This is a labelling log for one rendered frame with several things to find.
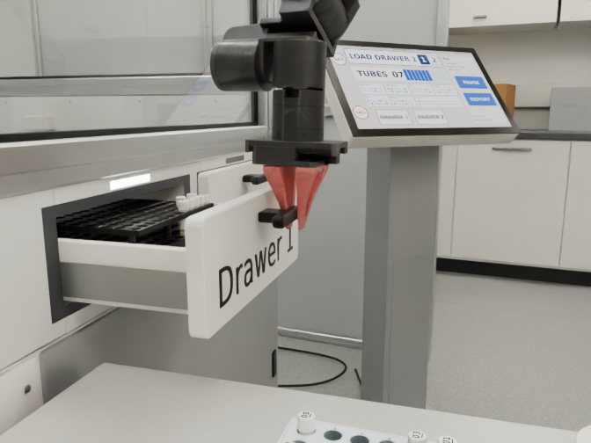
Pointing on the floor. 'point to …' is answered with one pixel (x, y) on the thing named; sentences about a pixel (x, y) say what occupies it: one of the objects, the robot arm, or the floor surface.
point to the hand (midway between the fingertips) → (295, 221)
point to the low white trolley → (232, 413)
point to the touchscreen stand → (398, 273)
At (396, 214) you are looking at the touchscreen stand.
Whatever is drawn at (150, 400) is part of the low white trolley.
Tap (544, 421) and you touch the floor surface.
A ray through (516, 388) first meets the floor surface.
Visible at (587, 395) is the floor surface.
